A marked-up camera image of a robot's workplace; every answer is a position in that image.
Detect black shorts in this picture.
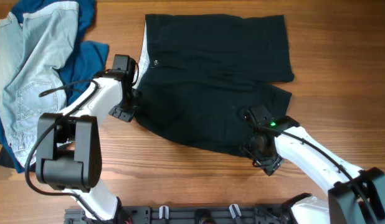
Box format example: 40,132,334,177
136,14,294,156

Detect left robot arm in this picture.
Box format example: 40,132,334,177
34,54,142,223

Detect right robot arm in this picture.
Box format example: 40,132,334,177
240,105,385,223

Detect blue t-shirt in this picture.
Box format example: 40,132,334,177
0,0,110,174

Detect light denim shorts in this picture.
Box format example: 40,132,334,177
0,1,79,166

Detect dark garment under pile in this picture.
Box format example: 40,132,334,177
0,138,25,173

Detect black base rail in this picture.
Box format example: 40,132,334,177
64,203,293,224

